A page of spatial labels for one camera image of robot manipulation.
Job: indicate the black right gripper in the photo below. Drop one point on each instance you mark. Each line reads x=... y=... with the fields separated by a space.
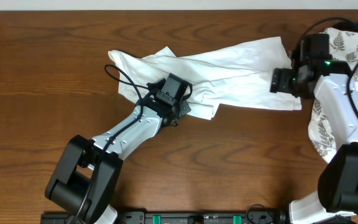
x=280 y=80

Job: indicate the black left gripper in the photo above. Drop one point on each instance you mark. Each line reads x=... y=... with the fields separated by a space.
x=181 y=109

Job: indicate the white t-shirt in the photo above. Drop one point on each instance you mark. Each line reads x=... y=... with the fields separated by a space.
x=238 y=75

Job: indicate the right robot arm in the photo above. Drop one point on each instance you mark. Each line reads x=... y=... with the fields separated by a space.
x=337 y=193

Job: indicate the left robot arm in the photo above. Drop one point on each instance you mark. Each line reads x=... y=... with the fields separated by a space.
x=84 y=179

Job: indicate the fern print cloth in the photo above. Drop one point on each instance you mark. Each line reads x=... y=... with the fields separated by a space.
x=334 y=118

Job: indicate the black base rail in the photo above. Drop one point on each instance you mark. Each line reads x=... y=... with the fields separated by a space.
x=199 y=218

